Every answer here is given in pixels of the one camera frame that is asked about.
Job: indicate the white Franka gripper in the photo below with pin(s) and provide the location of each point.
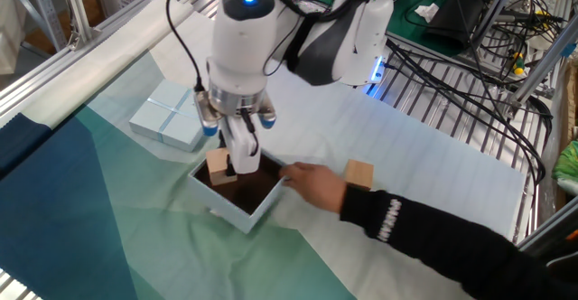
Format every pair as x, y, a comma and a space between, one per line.
246, 146

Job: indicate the wooden cube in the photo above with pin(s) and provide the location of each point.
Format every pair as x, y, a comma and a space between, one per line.
359, 173
216, 164

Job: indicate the light blue gift box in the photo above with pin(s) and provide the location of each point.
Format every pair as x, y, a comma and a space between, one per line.
221, 207

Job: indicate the forearm in black sleeve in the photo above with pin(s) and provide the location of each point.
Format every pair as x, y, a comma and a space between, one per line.
429, 237

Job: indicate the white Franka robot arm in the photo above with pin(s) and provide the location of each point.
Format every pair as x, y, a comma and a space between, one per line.
239, 51

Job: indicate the light blue ribboned box lid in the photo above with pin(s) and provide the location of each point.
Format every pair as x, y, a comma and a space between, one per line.
167, 110

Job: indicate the bare human hand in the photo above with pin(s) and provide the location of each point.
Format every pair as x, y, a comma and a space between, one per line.
316, 184

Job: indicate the blue green white tablecloth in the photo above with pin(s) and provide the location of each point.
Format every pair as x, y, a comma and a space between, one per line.
406, 133

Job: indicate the green mat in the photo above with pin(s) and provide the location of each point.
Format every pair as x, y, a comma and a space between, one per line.
408, 38

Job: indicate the perforated steel strut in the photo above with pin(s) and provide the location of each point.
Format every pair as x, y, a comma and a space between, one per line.
45, 6

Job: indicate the crumpled white paper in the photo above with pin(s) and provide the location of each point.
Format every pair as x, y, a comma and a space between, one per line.
426, 12

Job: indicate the black pouch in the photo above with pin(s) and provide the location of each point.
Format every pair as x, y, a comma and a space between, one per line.
456, 20

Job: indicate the yellow green screwdriver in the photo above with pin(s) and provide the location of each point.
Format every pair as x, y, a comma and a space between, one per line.
519, 67

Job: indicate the green plastic bag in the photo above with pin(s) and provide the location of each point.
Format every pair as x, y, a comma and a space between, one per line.
566, 164

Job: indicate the silver blue-tipped wrist camera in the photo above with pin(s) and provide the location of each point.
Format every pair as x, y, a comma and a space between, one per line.
203, 110
267, 112

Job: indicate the aluminium frame rail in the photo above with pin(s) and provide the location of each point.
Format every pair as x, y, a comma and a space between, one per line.
54, 67

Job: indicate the aluminium frame post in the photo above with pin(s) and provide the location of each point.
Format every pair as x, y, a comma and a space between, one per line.
79, 6

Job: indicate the slanted aluminium post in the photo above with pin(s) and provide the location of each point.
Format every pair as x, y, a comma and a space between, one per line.
546, 62

